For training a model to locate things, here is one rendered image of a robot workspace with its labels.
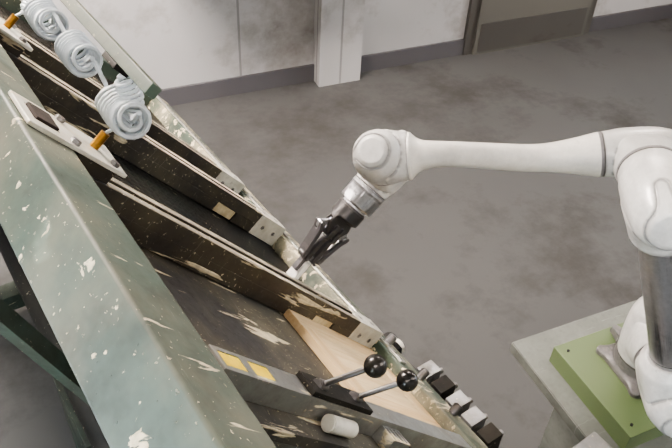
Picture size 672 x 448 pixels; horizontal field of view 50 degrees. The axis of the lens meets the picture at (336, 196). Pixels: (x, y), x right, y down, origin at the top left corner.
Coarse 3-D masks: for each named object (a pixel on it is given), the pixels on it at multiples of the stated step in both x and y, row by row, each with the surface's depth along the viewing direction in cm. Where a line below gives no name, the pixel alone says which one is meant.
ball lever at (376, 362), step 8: (368, 360) 114; (376, 360) 113; (384, 360) 114; (360, 368) 116; (368, 368) 113; (376, 368) 113; (384, 368) 114; (336, 376) 117; (344, 376) 116; (352, 376) 116; (376, 376) 113; (320, 384) 117; (328, 384) 117
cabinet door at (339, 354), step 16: (288, 320) 162; (304, 320) 165; (304, 336) 158; (320, 336) 165; (336, 336) 176; (320, 352) 154; (336, 352) 163; (352, 352) 175; (368, 352) 188; (336, 368) 151; (352, 368) 161; (352, 384) 148; (368, 384) 160; (384, 384) 171; (368, 400) 147; (384, 400) 157; (400, 400) 170; (416, 400) 181; (416, 416) 166
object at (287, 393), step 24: (240, 360) 104; (240, 384) 101; (264, 384) 104; (288, 384) 110; (288, 408) 112; (312, 408) 116; (336, 408) 121; (384, 408) 141; (360, 432) 131; (408, 432) 143; (432, 432) 154
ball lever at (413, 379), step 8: (400, 376) 123; (408, 376) 123; (416, 376) 123; (392, 384) 125; (400, 384) 123; (408, 384) 122; (416, 384) 123; (352, 392) 127; (368, 392) 126; (376, 392) 126; (360, 400) 127
